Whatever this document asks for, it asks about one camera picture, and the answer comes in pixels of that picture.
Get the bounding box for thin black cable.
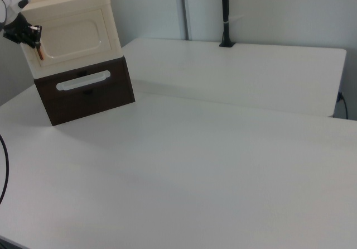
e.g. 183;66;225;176
336;91;350;120

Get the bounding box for thick black cable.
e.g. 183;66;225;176
0;133;10;205

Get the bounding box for white drawer handle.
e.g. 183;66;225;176
55;70;112;92

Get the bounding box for dark brown drawer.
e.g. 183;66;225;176
33;55;137;127

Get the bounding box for white cable tie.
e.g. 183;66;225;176
224;15;245;25

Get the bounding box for grey metal wall post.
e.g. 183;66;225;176
176;0;194;41

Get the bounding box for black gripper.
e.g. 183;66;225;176
2;13;44;50

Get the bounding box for black camera stand pole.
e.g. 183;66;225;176
219;0;237;48

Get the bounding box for cream plastic cabinet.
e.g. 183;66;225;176
20;0;127;80

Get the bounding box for cream cabinet door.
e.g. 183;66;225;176
35;7;115;68

